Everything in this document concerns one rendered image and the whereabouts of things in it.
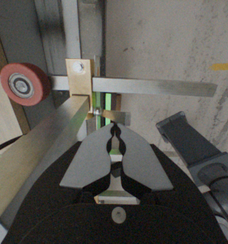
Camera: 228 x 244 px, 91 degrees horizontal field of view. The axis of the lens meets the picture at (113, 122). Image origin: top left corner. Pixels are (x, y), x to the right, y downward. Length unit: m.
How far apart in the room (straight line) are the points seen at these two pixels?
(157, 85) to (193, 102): 1.17
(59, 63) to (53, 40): 0.08
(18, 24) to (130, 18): 0.85
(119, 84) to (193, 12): 1.11
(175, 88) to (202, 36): 1.06
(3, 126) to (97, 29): 0.36
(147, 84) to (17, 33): 0.38
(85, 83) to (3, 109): 0.19
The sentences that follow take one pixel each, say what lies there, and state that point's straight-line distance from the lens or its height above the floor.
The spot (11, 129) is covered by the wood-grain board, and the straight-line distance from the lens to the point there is 0.36.
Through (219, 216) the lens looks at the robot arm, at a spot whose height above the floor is 0.85.
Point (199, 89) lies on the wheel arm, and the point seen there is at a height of 0.86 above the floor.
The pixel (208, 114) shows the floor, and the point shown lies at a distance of 1.61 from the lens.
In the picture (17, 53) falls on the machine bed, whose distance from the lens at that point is 0.45.
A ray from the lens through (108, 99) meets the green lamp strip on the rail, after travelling 0.44.
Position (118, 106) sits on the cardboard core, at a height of 0.08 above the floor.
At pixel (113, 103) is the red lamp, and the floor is 0.70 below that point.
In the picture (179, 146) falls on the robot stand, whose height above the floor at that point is 0.39.
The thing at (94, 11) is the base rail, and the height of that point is 0.70.
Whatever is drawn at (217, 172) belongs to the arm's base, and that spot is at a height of 0.66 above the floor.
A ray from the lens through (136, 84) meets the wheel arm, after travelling 0.27.
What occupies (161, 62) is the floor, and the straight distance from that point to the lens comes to 1.20.
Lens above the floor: 1.12
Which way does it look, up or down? 62 degrees down
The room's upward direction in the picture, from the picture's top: 179 degrees counter-clockwise
